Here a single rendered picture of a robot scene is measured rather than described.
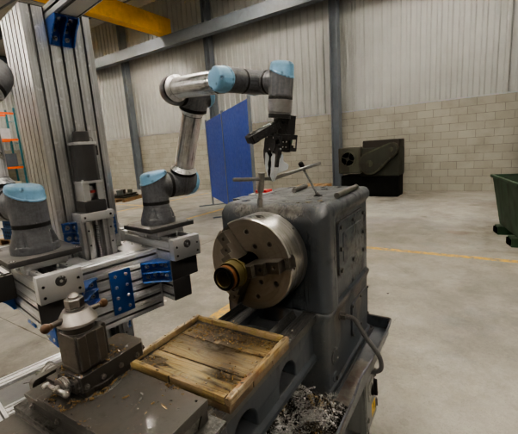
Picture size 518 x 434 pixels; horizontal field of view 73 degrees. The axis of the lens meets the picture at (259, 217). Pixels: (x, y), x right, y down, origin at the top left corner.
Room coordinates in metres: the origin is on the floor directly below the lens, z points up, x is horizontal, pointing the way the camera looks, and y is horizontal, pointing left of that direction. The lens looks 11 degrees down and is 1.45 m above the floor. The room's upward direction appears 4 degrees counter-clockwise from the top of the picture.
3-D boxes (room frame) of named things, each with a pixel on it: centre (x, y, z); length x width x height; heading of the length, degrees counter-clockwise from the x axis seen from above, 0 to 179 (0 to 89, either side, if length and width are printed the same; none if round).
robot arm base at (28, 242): (1.19, 0.79, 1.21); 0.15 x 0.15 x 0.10
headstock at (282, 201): (1.51, -0.18, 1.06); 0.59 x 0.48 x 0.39; 148
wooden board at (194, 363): (0.92, 0.17, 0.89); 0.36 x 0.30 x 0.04; 58
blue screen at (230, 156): (7.96, 0.66, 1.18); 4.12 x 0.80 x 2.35; 18
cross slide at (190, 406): (0.67, 0.35, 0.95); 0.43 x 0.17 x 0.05; 58
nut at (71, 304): (0.70, 0.40, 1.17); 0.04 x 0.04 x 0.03
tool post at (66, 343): (0.70, 0.40, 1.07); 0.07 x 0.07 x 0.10; 58
